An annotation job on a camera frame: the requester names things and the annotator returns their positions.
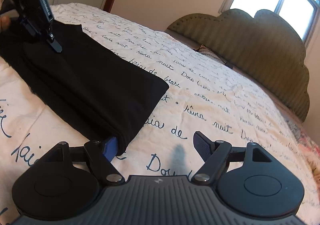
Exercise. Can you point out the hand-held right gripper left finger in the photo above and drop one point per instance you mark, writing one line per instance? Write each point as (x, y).
(111, 147)

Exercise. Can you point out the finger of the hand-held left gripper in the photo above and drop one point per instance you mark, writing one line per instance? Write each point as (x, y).
(54, 43)

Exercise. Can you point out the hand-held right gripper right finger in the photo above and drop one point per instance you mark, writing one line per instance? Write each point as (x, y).
(203, 146)

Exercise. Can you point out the black pants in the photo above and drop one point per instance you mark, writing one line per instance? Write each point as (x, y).
(87, 90)

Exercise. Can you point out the person's left hand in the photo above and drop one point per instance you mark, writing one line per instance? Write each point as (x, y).
(4, 23)

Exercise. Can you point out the white script-print bedsheet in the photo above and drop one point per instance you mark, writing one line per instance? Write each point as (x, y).
(212, 105)

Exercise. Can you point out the patterned pillow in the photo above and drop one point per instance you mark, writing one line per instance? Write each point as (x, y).
(212, 53)

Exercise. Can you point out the pink patterned blanket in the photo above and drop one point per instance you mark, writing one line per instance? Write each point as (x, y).
(305, 140)

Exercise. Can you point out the green upholstered headboard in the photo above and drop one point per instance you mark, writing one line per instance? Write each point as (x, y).
(250, 47)

